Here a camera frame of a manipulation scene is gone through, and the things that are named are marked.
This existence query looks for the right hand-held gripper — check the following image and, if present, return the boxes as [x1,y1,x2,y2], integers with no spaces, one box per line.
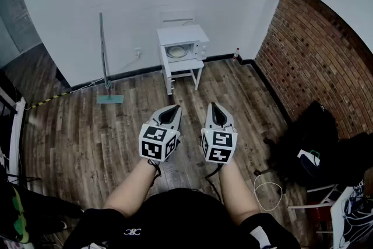
[200,101,238,164]

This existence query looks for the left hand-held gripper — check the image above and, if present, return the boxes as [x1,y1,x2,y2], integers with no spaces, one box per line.
[138,104,184,162]

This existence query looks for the white microwave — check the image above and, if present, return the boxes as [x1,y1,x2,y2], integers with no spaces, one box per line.
[156,24,211,84]

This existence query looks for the person's right forearm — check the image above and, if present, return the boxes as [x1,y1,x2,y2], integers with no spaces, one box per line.
[217,162,261,227]

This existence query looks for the person's left forearm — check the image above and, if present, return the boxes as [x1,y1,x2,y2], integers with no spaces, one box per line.
[103,159,160,218]

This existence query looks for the teal flat mop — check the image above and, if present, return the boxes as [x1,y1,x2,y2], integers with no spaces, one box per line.
[96,12,125,105]

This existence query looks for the large black bag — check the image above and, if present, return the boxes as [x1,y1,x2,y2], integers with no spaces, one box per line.
[263,100,373,188]

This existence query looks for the white teal packet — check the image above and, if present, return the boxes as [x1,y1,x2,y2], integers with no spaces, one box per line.
[297,149,322,168]

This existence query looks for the person's black clothing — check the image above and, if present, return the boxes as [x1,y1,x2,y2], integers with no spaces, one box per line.
[62,188,301,249]

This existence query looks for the black metal railing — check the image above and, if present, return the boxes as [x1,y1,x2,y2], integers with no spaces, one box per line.
[0,69,27,184]

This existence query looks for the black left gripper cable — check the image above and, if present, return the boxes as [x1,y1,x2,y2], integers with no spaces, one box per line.
[147,158,163,185]

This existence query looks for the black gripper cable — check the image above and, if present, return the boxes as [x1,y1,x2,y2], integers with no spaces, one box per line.
[205,162,224,202]
[147,158,163,185]

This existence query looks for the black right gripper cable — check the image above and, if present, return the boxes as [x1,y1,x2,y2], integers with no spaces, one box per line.
[205,162,224,202]

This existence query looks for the white cable at wall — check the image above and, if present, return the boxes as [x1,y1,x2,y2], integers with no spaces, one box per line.
[69,52,141,94]

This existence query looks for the white floor cable loop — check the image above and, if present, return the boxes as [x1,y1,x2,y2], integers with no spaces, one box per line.
[252,181,284,212]

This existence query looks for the yellow black striped cable cover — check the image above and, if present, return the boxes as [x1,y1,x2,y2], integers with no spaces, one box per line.
[24,92,72,111]

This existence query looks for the tangle of cables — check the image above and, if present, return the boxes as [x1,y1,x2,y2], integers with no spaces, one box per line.
[340,179,373,244]

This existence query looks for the green black strap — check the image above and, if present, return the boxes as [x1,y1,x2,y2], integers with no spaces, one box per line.
[10,185,33,244]

